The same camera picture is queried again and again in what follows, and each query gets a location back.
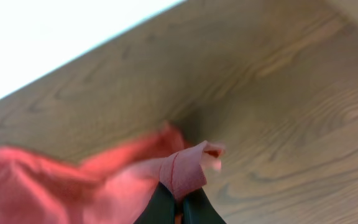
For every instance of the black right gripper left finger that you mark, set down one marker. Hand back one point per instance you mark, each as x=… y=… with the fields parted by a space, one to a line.
x=160 y=209

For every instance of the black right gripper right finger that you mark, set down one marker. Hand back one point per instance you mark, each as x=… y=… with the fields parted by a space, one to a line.
x=197 y=209

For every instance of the red orange t-shirt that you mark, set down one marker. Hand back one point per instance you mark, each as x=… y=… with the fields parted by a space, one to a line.
x=114 y=186

